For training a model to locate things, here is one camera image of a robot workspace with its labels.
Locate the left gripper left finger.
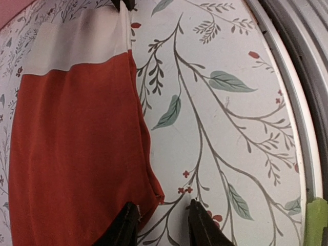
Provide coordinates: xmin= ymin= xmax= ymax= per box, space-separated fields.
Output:
xmin=96 ymin=202 xmax=140 ymax=246

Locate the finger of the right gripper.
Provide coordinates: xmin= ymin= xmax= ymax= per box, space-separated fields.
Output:
xmin=112 ymin=0 xmax=135 ymax=12

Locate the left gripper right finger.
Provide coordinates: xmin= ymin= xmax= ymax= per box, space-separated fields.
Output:
xmin=188 ymin=199 xmax=233 ymax=246

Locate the red cloth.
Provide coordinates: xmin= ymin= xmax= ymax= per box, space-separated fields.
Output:
xmin=9 ymin=3 xmax=164 ymax=245

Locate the green tape piece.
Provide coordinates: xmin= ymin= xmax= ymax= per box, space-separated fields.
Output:
xmin=303 ymin=198 xmax=327 ymax=245

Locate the pink divided organizer tray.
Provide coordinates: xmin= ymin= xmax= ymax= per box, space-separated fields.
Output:
xmin=0 ymin=0 xmax=33 ymax=28

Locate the floral patterned table mat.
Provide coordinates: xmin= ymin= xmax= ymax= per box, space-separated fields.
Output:
xmin=1 ymin=1 xmax=304 ymax=245

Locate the front aluminium rail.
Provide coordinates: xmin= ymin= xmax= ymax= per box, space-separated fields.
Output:
xmin=247 ymin=1 xmax=327 ymax=234

